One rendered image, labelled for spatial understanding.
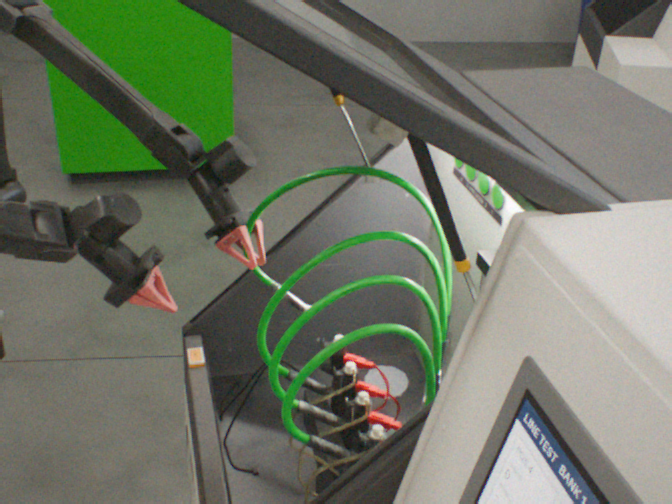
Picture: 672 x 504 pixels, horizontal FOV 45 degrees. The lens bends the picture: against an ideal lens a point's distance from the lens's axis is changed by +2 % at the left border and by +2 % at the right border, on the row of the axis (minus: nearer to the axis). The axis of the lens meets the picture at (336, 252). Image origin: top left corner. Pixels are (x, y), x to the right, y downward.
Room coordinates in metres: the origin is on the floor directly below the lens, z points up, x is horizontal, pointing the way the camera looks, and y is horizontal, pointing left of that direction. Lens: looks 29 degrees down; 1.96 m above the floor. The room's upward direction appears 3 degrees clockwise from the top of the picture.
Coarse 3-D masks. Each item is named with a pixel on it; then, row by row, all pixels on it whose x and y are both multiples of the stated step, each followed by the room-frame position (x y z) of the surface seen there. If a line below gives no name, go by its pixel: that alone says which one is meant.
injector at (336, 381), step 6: (342, 348) 1.15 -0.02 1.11; (336, 354) 1.15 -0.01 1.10; (342, 354) 1.15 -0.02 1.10; (336, 360) 1.15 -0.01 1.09; (342, 360) 1.15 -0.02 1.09; (324, 366) 1.15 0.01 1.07; (330, 366) 1.16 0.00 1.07; (336, 366) 1.15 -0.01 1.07; (342, 366) 1.15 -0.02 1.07; (324, 372) 1.16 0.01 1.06; (330, 372) 1.15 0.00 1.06; (336, 378) 1.16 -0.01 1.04; (336, 384) 1.16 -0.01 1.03; (336, 390) 1.16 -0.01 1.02; (336, 402) 1.16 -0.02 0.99; (336, 408) 1.16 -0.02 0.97; (336, 414) 1.16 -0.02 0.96
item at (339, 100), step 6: (330, 90) 1.48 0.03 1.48; (336, 96) 1.48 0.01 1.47; (342, 96) 1.49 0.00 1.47; (336, 102) 1.48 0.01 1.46; (342, 102) 1.48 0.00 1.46; (342, 108) 1.49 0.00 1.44; (348, 120) 1.49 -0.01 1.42; (354, 132) 1.49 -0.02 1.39; (354, 138) 1.49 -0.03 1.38; (360, 144) 1.49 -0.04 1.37; (360, 150) 1.49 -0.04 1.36; (366, 162) 1.50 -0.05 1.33; (378, 168) 1.50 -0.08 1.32; (366, 180) 1.50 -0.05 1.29; (372, 180) 1.50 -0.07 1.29; (378, 180) 1.50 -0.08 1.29
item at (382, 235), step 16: (352, 240) 1.08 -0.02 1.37; (368, 240) 1.09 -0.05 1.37; (400, 240) 1.10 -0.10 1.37; (416, 240) 1.11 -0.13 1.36; (320, 256) 1.07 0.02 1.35; (432, 256) 1.12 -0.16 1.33; (304, 272) 1.06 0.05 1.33; (288, 288) 1.05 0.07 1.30; (272, 304) 1.05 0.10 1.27; (288, 368) 1.07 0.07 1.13; (304, 384) 1.06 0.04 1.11; (320, 384) 1.07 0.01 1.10
